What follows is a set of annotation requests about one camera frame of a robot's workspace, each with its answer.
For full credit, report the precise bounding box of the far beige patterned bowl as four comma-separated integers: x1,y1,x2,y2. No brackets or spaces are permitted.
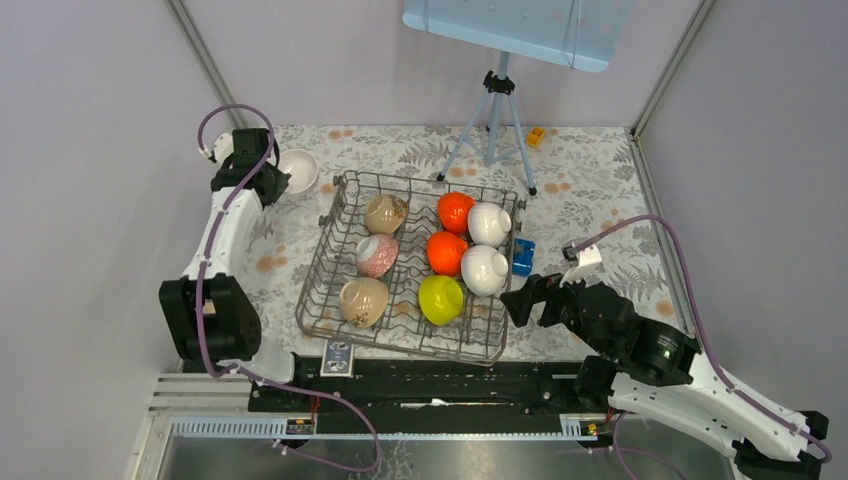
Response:
364,194,409,236

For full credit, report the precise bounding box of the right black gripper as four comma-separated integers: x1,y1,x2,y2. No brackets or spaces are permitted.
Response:
497,262,613,357

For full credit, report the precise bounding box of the floral tablecloth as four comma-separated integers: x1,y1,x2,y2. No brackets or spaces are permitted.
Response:
236,126,688,361

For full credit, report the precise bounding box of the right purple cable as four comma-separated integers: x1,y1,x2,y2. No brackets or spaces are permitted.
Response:
563,213,834,465

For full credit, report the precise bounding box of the orange bowl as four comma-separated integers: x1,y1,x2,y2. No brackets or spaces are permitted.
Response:
426,231,468,277
437,192,476,236

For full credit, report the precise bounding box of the blue toy block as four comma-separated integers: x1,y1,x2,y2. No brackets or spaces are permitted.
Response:
512,238,536,277

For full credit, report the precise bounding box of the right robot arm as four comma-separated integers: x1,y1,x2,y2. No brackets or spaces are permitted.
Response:
500,274,829,479

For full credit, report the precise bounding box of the pink patterned bowl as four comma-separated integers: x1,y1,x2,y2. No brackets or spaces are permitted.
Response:
355,234,399,278

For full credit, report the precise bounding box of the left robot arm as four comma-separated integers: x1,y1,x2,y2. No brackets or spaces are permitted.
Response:
158,128,311,411

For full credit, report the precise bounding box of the middle white ribbed bowl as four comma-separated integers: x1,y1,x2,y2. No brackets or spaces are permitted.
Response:
461,245,509,297

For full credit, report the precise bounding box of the grey wire dish rack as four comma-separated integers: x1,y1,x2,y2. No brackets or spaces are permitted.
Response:
295,170,526,366

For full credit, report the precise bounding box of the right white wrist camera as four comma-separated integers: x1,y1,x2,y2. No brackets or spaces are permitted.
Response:
560,243,602,286

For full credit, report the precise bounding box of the orange toy block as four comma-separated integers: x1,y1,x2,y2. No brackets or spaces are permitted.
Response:
525,127,547,148

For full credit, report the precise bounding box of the blue playing card box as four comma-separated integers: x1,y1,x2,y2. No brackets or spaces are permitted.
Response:
319,340,355,378

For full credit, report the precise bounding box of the yellow-green bowl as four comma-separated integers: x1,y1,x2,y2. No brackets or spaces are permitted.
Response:
418,275,465,326

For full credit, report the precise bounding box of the beige patterned bowl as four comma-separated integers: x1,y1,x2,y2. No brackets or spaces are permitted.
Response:
339,277,389,329
364,194,409,236

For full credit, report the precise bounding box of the white ribbed bowl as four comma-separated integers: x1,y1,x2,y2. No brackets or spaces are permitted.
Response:
467,202,512,248
461,245,509,297

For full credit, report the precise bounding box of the light blue tripod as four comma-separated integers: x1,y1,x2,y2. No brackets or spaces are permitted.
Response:
436,51,538,196

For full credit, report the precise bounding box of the near orange bowl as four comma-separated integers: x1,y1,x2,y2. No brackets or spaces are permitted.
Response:
426,231,468,277

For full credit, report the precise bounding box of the near beige patterned bowl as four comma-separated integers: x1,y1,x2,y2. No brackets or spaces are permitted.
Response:
339,277,389,329

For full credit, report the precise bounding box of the far orange bowl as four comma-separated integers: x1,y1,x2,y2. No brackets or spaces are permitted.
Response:
437,192,476,236

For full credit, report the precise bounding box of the far white ribbed bowl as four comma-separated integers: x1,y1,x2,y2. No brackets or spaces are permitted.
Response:
467,202,512,248

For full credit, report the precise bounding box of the light blue board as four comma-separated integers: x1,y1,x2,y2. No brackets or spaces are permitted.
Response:
402,0,633,73

